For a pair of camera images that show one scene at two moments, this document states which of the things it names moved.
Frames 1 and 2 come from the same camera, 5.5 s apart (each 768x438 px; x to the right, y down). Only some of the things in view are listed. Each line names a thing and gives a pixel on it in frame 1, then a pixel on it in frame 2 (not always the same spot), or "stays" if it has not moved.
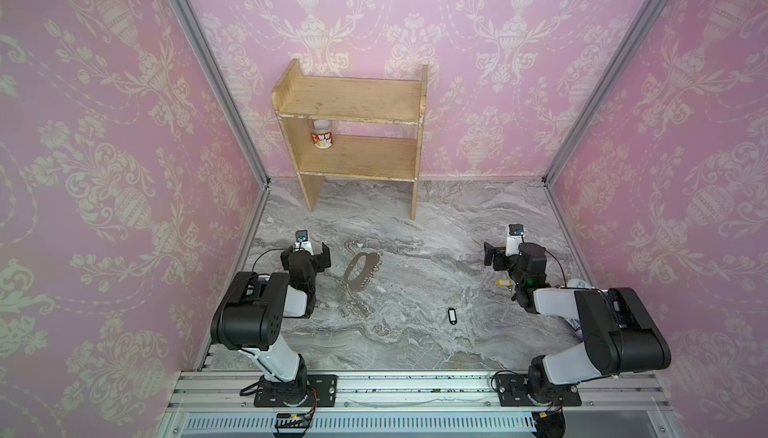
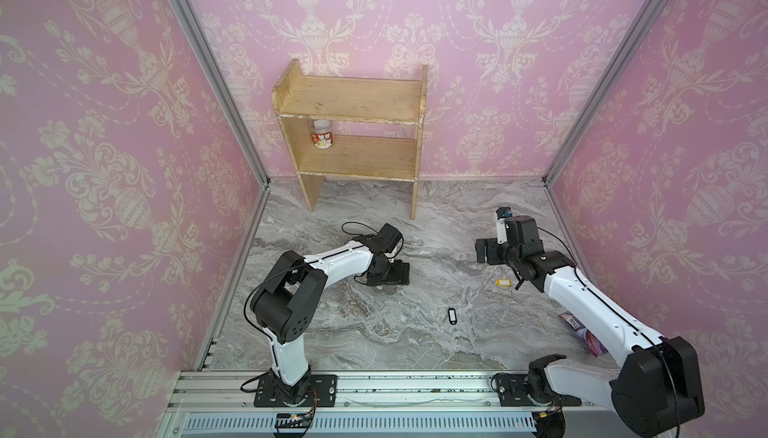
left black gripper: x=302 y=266 → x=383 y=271
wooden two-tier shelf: x=351 y=128 stays
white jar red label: x=322 y=136 stays
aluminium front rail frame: x=422 y=404 stays
